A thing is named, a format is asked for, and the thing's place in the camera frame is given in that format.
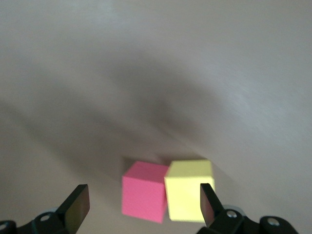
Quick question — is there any red foam block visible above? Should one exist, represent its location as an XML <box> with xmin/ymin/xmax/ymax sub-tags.
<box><xmin>121</xmin><ymin>160</ymin><xmax>170</xmax><ymax>224</ymax></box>

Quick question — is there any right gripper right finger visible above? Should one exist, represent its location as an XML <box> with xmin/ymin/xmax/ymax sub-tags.
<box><xmin>197</xmin><ymin>183</ymin><xmax>245</xmax><ymax>234</ymax></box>

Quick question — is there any yellow foam block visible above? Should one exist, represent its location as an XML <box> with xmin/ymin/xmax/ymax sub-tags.
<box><xmin>163</xmin><ymin>159</ymin><xmax>216</xmax><ymax>223</ymax></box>

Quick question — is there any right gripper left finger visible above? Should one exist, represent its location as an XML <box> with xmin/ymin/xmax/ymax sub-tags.
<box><xmin>31</xmin><ymin>184</ymin><xmax>91</xmax><ymax>234</ymax></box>

